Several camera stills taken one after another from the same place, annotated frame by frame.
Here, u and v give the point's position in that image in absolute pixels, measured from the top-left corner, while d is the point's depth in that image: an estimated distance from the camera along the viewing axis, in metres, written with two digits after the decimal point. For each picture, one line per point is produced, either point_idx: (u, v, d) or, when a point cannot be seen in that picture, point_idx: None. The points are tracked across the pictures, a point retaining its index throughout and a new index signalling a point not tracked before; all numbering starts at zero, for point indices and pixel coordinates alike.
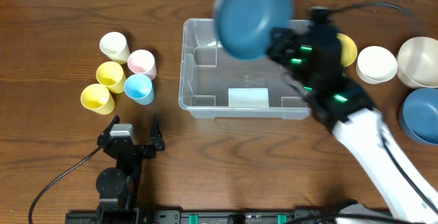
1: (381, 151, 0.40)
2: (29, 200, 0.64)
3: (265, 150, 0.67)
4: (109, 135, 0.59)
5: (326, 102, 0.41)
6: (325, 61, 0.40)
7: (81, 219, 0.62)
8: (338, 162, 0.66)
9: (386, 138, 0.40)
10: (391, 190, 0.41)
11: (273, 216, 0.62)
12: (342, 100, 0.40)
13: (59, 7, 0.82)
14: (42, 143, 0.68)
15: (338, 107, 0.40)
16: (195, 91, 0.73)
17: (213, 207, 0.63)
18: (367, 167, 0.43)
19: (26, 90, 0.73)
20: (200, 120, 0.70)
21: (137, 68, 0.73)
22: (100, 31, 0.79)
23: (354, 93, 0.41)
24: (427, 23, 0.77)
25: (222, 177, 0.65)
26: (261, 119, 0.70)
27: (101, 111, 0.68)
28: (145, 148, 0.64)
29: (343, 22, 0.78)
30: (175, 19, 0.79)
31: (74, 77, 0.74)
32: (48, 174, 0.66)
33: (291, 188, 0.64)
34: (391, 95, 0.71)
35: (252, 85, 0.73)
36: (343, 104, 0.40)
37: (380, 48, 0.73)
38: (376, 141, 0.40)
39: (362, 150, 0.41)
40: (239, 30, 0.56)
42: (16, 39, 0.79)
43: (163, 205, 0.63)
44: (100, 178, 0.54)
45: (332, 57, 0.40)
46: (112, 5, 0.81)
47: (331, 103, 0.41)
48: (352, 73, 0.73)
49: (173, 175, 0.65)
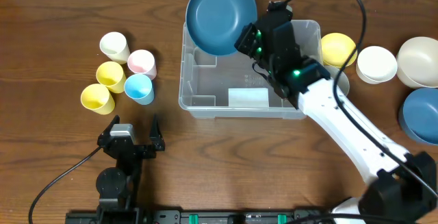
1: (337, 109, 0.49)
2: (29, 200, 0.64)
3: (265, 150, 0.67)
4: (109, 135, 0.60)
5: (285, 78, 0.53)
6: (278, 38, 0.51)
7: (81, 219, 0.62)
8: (338, 162, 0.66)
9: (341, 101, 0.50)
10: (351, 143, 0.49)
11: (273, 216, 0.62)
12: (295, 73, 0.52)
13: (59, 7, 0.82)
14: (42, 143, 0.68)
15: (293, 79, 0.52)
16: (195, 91, 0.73)
17: (213, 207, 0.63)
18: (329, 130, 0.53)
19: (26, 90, 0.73)
20: (200, 120, 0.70)
21: (137, 68, 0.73)
22: (100, 31, 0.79)
23: (308, 69, 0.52)
24: (427, 23, 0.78)
25: (222, 177, 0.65)
26: (261, 119, 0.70)
27: (101, 110, 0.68)
28: (145, 148, 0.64)
29: (343, 22, 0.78)
30: (175, 19, 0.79)
31: (74, 77, 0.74)
32: (48, 174, 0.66)
33: (291, 188, 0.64)
34: (391, 95, 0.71)
35: (252, 85, 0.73)
36: (298, 78, 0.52)
37: (378, 47, 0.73)
38: (332, 103, 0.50)
39: (324, 110, 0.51)
40: (211, 32, 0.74)
42: (16, 39, 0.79)
43: (163, 205, 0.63)
44: (99, 178, 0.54)
45: (280, 38, 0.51)
46: (112, 6, 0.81)
47: (289, 79, 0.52)
48: (352, 73, 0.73)
49: (173, 175, 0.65)
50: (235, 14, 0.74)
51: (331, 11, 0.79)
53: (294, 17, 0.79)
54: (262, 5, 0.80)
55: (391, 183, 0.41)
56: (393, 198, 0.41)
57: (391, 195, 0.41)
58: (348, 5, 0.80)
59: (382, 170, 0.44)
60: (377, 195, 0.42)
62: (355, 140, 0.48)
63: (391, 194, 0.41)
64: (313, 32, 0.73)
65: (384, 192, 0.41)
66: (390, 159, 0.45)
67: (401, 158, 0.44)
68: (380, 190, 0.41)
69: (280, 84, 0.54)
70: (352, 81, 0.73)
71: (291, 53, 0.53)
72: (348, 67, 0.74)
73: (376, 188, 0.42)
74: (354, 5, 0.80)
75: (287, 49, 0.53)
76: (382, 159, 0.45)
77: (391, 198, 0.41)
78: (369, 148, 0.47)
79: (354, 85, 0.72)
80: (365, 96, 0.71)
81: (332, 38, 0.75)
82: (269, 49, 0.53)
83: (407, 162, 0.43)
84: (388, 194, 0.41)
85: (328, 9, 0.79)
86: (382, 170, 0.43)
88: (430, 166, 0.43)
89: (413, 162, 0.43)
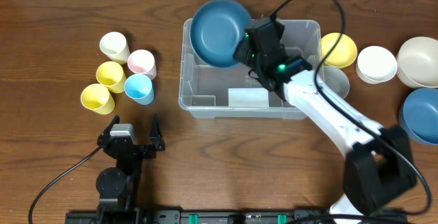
1: (316, 96, 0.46)
2: (29, 200, 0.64)
3: (265, 150, 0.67)
4: (109, 135, 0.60)
5: (273, 73, 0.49)
6: (265, 38, 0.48)
7: (81, 219, 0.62)
8: (338, 162, 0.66)
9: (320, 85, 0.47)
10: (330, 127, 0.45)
11: (273, 216, 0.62)
12: (282, 67, 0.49)
13: (59, 7, 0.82)
14: (42, 143, 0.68)
15: (281, 75, 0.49)
16: (195, 91, 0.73)
17: (213, 207, 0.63)
18: (307, 112, 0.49)
19: (26, 90, 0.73)
20: (200, 120, 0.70)
21: (137, 68, 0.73)
22: (100, 31, 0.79)
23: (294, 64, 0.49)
24: (426, 23, 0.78)
25: (222, 177, 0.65)
26: (261, 119, 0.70)
27: (101, 111, 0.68)
28: (145, 148, 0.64)
29: (343, 22, 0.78)
30: (175, 19, 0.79)
31: (74, 77, 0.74)
32: (48, 174, 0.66)
33: (291, 188, 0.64)
34: (391, 95, 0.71)
35: (252, 85, 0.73)
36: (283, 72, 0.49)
37: (378, 47, 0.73)
38: (311, 89, 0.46)
39: (304, 95, 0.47)
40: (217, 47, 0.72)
42: (16, 38, 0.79)
43: (163, 205, 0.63)
44: (100, 178, 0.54)
45: (267, 35, 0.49)
46: (112, 5, 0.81)
47: (276, 73, 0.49)
48: (352, 73, 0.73)
49: (173, 175, 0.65)
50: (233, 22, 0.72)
51: (331, 11, 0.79)
53: (294, 17, 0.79)
54: (261, 5, 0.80)
55: (366, 155, 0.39)
56: (369, 170, 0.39)
57: (367, 167, 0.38)
58: (348, 5, 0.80)
59: (358, 145, 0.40)
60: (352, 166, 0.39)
62: (331, 119, 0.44)
63: (366, 167, 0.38)
64: (313, 31, 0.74)
65: (360, 165, 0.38)
66: (365, 133, 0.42)
67: (376, 132, 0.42)
68: (356, 164, 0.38)
69: (267, 80, 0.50)
70: (352, 81, 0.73)
71: (277, 49, 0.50)
72: (348, 67, 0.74)
73: (351, 161, 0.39)
74: (354, 5, 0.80)
75: (273, 47, 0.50)
76: (358, 135, 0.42)
77: (365, 169, 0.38)
78: (345, 125, 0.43)
79: (354, 85, 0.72)
80: (365, 96, 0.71)
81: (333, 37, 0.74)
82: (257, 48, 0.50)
83: (383, 137, 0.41)
84: (363, 166, 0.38)
85: (328, 9, 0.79)
86: (358, 143, 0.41)
88: (406, 139, 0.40)
89: (389, 135, 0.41)
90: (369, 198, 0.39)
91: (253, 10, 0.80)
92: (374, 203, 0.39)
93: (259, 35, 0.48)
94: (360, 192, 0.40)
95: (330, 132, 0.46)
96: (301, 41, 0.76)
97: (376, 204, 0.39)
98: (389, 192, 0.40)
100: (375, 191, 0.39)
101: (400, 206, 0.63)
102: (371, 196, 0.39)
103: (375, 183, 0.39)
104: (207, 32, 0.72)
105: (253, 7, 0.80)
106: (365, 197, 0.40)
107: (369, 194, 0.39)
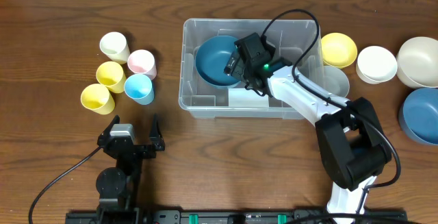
1: (293, 83, 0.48)
2: (29, 200, 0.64)
3: (265, 150, 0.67)
4: (109, 135, 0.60)
5: (259, 74, 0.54)
6: (250, 46, 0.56)
7: (81, 219, 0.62)
8: None
9: (297, 75, 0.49)
10: (304, 107, 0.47)
11: (273, 216, 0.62)
12: (266, 67, 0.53)
13: (59, 7, 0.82)
14: (42, 143, 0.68)
15: (265, 74, 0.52)
16: (196, 91, 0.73)
17: (213, 207, 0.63)
18: (289, 102, 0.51)
19: (26, 89, 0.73)
20: (200, 120, 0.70)
21: (137, 68, 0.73)
22: (100, 31, 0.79)
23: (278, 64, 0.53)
24: (426, 23, 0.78)
25: (222, 177, 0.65)
26: (261, 119, 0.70)
27: (101, 110, 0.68)
28: (145, 148, 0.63)
29: (343, 21, 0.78)
30: (175, 19, 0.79)
31: (74, 77, 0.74)
32: (48, 174, 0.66)
33: (291, 188, 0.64)
34: (391, 95, 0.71)
35: None
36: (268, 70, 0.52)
37: (376, 47, 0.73)
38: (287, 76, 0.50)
39: (283, 84, 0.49)
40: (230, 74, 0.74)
42: (16, 38, 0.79)
43: (163, 205, 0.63)
44: (99, 178, 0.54)
45: (251, 44, 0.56)
46: (112, 6, 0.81)
47: (262, 73, 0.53)
48: (352, 73, 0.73)
49: (173, 175, 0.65)
50: (219, 48, 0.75)
51: (331, 11, 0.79)
53: (294, 17, 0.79)
54: (261, 5, 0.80)
55: (333, 124, 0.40)
56: (337, 138, 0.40)
57: (335, 134, 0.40)
58: (348, 5, 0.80)
59: (326, 116, 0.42)
60: (322, 136, 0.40)
62: (304, 100, 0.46)
63: (334, 134, 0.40)
64: (313, 31, 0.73)
65: (328, 132, 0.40)
66: (333, 105, 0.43)
67: (342, 104, 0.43)
68: (324, 131, 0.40)
69: (254, 79, 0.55)
70: (352, 80, 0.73)
71: (263, 53, 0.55)
72: (348, 67, 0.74)
73: (319, 129, 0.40)
74: (354, 5, 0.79)
75: (259, 53, 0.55)
76: (328, 109, 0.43)
77: (333, 136, 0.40)
78: (316, 101, 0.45)
79: (354, 85, 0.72)
80: (365, 96, 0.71)
81: (332, 37, 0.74)
82: (245, 55, 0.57)
83: (349, 106, 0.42)
84: (331, 133, 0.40)
85: (328, 9, 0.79)
86: (326, 114, 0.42)
88: (371, 109, 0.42)
89: (355, 105, 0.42)
90: (343, 168, 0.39)
91: (253, 10, 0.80)
92: (349, 174, 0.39)
93: (245, 44, 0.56)
94: (335, 164, 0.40)
95: (305, 114, 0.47)
96: (301, 41, 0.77)
97: (352, 175, 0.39)
98: (363, 164, 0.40)
100: (348, 160, 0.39)
101: (400, 206, 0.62)
102: (345, 166, 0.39)
103: (346, 151, 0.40)
104: (213, 65, 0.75)
105: (253, 7, 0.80)
106: (339, 168, 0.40)
107: (343, 164, 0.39)
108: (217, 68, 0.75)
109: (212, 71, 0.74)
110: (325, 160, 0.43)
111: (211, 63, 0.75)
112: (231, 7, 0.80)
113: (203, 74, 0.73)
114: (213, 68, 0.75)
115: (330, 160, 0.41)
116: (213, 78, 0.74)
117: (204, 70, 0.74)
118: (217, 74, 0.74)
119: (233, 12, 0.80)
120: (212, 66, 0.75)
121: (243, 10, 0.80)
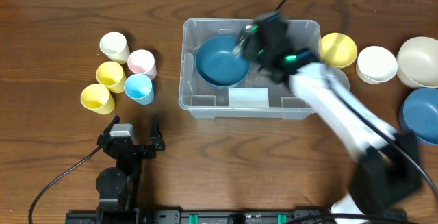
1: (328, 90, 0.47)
2: (29, 200, 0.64)
3: (265, 150, 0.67)
4: (109, 135, 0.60)
5: (281, 66, 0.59)
6: (269, 29, 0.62)
7: (81, 219, 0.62)
8: (339, 162, 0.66)
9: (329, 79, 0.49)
10: (343, 125, 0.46)
11: (273, 216, 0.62)
12: (289, 59, 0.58)
13: (59, 7, 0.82)
14: (42, 143, 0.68)
15: (291, 68, 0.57)
16: (196, 91, 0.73)
17: (213, 207, 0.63)
18: (312, 104, 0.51)
19: (26, 89, 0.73)
20: (200, 120, 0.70)
21: (137, 68, 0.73)
22: (100, 31, 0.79)
23: (303, 55, 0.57)
24: (426, 23, 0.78)
25: (222, 177, 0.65)
26: (261, 119, 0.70)
27: (101, 110, 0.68)
28: (145, 148, 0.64)
29: (343, 21, 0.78)
30: (175, 19, 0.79)
31: (74, 77, 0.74)
32: (48, 174, 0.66)
33: (291, 188, 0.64)
34: (391, 95, 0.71)
35: (252, 85, 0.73)
36: (291, 62, 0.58)
37: (375, 47, 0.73)
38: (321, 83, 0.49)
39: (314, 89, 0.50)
40: (231, 74, 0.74)
42: (16, 38, 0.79)
43: (163, 205, 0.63)
44: (100, 177, 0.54)
45: (272, 27, 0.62)
46: (113, 6, 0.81)
47: (284, 64, 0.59)
48: (352, 73, 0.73)
49: (173, 175, 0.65)
50: (219, 48, 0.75)
51: (331, 11, 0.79)
53: (294, 17, 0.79)
54: (261, 5, 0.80)
55: (375, 158, 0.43)
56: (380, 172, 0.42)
57: (377, 168, 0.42)
58: (348, 5, 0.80)
59: (371, 148, 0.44)
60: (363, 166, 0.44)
62: (345, 120, 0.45)
63: (377, 168, 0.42)
64: (313, 31, 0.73)
65: (371, 165, 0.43)
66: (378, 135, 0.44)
67: (385, 133, 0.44)
68: (366, 164, 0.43)
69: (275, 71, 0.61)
70: (352, 80, 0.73)
71: (285, 41, 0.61)
72: (348, 67, 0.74)
73: (363, 162, 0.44)
74: (354, 5, 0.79)
75: (281, 40, 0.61)
76: (369, 134, 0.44)
77: (376, 170, 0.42)
78: (358, 126, 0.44)
79: (354, 85, 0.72)
80: (365, 96, 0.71)
81: (331, 37, 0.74)
82: (265, 40, 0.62)
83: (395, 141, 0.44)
84: (373, 166, 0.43)
85: (328, 9, 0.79)
86: (370, 146, 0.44)
88: (413, 146, 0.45)
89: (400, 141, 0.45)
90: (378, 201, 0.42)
91: (253, 10, 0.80)
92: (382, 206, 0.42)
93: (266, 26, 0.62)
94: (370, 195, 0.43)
95: (339, 129, 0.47)
96: None
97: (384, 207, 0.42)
98: (400, 196, 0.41)
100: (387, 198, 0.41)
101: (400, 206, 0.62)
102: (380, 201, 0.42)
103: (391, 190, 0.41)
104: (213, 65, 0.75)
105: (253, 7, 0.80)
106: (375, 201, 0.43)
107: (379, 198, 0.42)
108: (217, 68, 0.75)
109: (212, 71, 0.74)
110: (360, 185, 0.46)
111: (211, 63, 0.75)
112: (231, 7, 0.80)
113: (203, 74, 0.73)
114: (213, 68, 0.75)
115: (367, 190, 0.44)
116: (213, 78, 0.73)
117: (205, 70, 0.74)
118: (217, 75, 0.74)
119: (233, 11, 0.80)
120: (212, 66, 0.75)
121: (244, 10, 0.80)
